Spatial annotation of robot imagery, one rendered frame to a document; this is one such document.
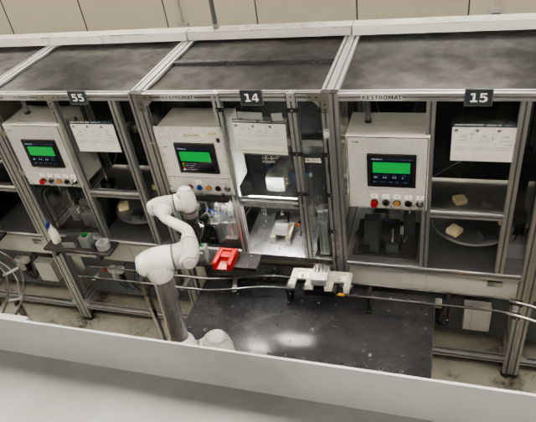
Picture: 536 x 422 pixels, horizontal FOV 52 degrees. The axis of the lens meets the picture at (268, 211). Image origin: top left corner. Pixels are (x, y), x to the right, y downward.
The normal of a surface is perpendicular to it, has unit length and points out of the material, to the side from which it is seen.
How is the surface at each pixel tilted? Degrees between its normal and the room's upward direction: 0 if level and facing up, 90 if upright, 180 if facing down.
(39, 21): 90
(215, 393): 0
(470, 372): 0
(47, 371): 0
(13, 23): 90
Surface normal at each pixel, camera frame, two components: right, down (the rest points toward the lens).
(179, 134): -0.27, 0.61
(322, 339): -0.13, -0.80
